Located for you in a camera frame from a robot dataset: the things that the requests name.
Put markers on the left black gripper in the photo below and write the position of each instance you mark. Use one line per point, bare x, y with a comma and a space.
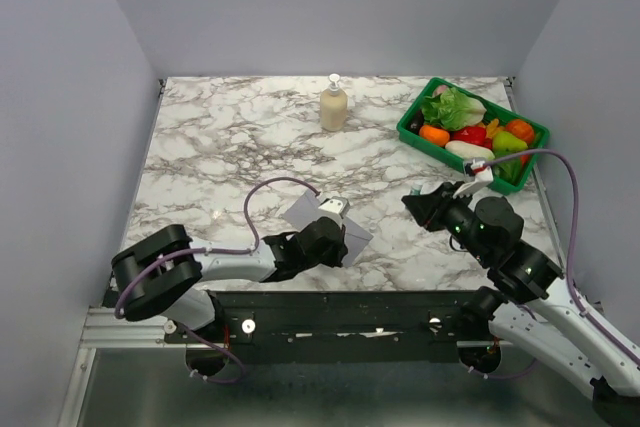
339, 251

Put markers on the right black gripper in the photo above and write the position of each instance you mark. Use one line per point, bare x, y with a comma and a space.
428, 208

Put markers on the green white glue stick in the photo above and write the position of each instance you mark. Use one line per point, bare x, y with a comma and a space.
416, 190

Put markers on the grey envelope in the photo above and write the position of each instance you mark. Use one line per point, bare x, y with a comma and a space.
304, 211

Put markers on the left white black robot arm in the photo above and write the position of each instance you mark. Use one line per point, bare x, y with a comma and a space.
158, 275

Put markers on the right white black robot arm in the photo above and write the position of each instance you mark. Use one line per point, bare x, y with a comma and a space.
530, 304

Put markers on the white toy radish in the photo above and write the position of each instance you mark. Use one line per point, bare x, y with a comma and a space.
468, 151

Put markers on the orange toy fruit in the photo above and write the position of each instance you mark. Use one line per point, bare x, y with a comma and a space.
434, 135

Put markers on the green plastic basket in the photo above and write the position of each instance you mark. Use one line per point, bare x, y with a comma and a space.
434, 87

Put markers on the dark toy eggplant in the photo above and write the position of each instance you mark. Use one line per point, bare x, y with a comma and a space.
416, 124

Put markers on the red toy pepper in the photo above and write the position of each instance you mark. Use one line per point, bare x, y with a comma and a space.
474, 135

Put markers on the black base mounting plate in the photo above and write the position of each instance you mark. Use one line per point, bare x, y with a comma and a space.
340, 327

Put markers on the green toy leaf vegetable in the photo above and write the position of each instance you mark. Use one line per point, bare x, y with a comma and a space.
509, 171

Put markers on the green toy pear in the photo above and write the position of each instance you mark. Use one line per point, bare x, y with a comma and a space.
505, 142

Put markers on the green toy lettuce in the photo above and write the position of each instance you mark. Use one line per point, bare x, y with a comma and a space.
452, 110

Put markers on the yellow toy pepper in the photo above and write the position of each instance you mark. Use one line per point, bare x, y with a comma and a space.
493, 128

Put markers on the orange toy tomato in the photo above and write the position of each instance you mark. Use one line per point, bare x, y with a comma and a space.
522, 130

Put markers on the beige soap pump bottle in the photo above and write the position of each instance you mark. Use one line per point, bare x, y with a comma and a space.
333, 105

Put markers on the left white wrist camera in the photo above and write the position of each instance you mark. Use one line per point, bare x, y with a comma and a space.
335, 208

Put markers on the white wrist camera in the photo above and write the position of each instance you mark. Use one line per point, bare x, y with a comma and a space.
478, 175
335, 208

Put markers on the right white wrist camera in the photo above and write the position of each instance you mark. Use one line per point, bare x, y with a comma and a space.
478, 175

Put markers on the aluminium frame rail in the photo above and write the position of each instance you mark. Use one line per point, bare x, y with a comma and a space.
102, 330

